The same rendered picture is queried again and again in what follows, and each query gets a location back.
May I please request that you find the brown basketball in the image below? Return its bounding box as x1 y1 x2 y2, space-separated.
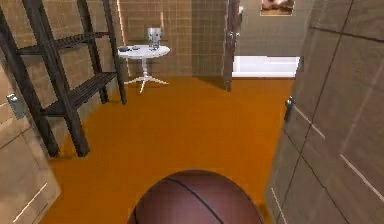
126 169 265 224

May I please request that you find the dark brown room door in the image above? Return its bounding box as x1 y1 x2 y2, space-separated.
222 0 242 93

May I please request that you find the black door handle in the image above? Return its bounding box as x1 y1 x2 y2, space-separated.
283 96 297 124

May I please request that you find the silver vase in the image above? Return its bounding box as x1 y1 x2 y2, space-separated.
147 27 163 51

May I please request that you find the dark wooden shelf rack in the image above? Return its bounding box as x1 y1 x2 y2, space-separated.
0 0 128 159

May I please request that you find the white round pedestal table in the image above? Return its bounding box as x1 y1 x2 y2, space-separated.
117 44 171 94

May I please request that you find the framed wall picture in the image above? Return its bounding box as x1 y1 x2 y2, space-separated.
259 0 296 17

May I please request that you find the brown panelled room door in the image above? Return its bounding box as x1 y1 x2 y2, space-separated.
264 0 384 224

